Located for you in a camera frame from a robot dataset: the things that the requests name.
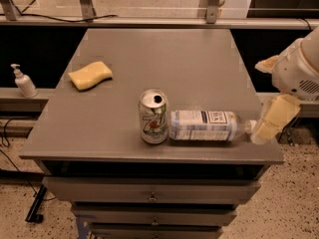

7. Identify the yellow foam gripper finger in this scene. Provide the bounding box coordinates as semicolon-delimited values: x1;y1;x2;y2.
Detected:
255;55;278;74
250;94;301;144

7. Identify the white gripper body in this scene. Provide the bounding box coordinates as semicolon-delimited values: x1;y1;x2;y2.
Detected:
272;37;319;101

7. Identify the blue plastic water bottle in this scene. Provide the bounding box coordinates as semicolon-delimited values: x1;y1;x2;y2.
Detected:
169;111;257;141

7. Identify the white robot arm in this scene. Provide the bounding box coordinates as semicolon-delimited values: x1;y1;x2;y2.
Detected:
250;28;319;144

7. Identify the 7up soda can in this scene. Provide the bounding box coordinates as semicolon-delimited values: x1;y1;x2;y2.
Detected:
139;89;168;144

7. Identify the white pump dispenser bottle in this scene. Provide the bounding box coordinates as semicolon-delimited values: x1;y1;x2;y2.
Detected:
11;64;38;98

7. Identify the yellow sponge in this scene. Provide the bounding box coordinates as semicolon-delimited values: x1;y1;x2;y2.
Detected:
69;61;113;91

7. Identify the grey drawer cabinet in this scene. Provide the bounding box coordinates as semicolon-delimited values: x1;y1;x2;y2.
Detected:
22;29;283;239

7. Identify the black cable on rail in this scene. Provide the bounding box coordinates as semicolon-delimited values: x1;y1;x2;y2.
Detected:
19;12;120;23

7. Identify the black cable on floor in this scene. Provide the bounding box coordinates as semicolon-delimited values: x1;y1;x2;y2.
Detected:
0;117;57;202

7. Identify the black floor bracket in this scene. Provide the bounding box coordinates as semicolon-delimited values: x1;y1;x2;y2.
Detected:
25;185;47;224

